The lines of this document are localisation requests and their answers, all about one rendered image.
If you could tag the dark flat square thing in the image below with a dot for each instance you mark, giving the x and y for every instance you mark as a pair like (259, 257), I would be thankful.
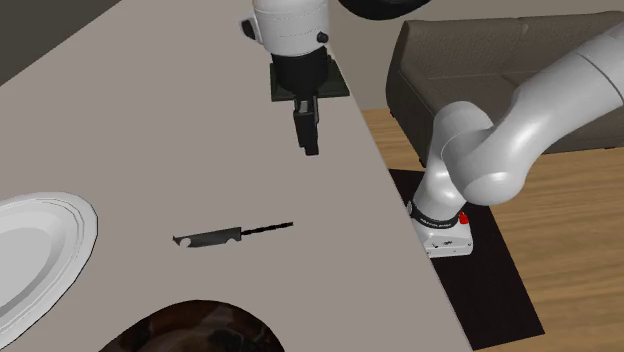
(338, 85)

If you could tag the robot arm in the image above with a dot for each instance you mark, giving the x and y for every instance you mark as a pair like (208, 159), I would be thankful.
(531, 126)

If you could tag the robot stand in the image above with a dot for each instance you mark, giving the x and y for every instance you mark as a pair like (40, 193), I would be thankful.
(487, 292)

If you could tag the black knife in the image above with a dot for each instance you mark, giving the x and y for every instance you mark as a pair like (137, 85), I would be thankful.
(214, 237)

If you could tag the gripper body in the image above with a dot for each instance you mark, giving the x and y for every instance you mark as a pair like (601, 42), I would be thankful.
(300, 73)

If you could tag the dark brown bowl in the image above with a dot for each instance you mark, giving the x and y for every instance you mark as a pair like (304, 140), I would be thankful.
(195, 329)

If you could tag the white plate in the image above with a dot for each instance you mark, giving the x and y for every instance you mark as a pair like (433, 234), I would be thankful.
(34, 253)

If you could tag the brown grey sofa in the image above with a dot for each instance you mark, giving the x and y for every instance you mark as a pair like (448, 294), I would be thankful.
(453, 63)

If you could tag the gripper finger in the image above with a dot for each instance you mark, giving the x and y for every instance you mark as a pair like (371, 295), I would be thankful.
(312, 131)
(298, 128)

